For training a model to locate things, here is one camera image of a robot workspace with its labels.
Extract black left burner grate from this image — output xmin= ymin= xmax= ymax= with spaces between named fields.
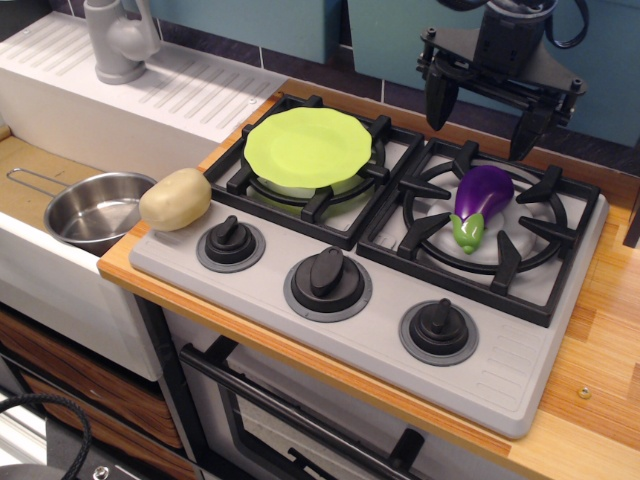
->
xmin=205 ymin=95 xmax=425 ymax=250

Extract black stove knob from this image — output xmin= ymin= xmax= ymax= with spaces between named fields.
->
xmin=283 ymin=246 xmax=373 ymax=323
xmin=196 ymin=215 xmax=266 ymax=274
xmin=399 ymin=298 xmax=479 ymax=367

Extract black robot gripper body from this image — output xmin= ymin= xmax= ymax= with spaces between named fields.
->
xmin=417 ymin=1 xmax=583 ymax=111

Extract black left stove knob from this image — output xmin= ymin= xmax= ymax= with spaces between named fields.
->
xmin=196 ymin=215 xmax=266 ymax=274

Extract beige toy potato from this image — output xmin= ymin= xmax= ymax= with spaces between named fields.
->
xmin=139 ymin=168 xmax=211 ymax=232

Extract white toy sink unit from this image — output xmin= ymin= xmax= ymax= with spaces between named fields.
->
xmin=1 ymin=12 xmax=284 ymax=381

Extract black middle stove knob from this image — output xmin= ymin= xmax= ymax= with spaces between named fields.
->
xmin=283 ymin=246 xmax=373 ymax=323

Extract grey toy stove top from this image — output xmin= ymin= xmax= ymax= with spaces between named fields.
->
xmin=128 ymin=94 xmax=610 ymax=440

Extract toy oven door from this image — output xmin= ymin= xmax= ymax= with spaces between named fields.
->
xmin=179 ymin=337 xmax=513 ymax=479

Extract black braided cable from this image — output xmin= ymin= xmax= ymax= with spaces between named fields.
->
xmin=0 ymin=392 xmax=94 ymax=480

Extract wooden drawer fronts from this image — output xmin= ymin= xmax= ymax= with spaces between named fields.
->
xmin=1 ymin=305 xmax=197 ymax=479

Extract small steel pot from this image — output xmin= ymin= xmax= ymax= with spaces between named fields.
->
xmin=6 ymin=168 xmax=156 ymax=257

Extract purple toy eggplant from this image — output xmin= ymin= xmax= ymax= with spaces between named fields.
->
xmin=450 ymin=165 xmax=514 ymax=255

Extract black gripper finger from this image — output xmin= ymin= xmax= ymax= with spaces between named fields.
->
xmin=425 ymin=64 xmax=459 ymax=131
xmin=509 ymin=103 xmax=556 ymax=161

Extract grey toy faucet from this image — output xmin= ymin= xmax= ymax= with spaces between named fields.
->
xmin=84 ymin=0 xmax=161 ymax=85

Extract light green plastic plate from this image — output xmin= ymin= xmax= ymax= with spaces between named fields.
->
xmin=244 ymin=107 xmax=373 ymax=189

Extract black right stove knob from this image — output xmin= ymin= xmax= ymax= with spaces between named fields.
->
xmin=399 ymin=298 xmax=479 ymax=367

